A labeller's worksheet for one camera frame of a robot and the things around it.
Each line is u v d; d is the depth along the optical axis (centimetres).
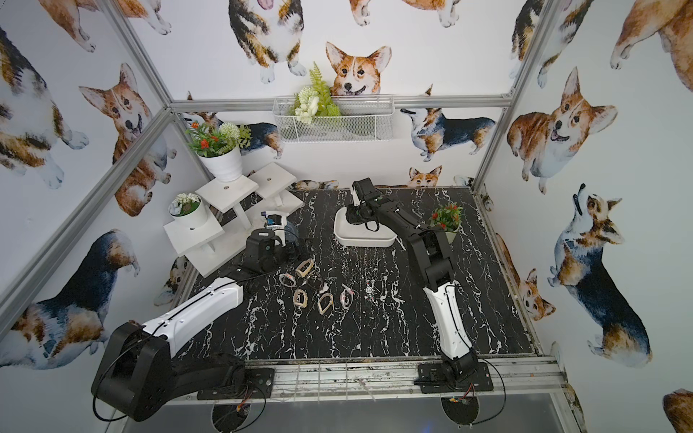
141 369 40
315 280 94
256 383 74
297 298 90
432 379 73
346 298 89
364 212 85
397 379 76
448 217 98
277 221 75
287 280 93
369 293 90
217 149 84
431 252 65
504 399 70
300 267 97
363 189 83
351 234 104
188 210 84
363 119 93
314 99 78
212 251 100
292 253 75
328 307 87
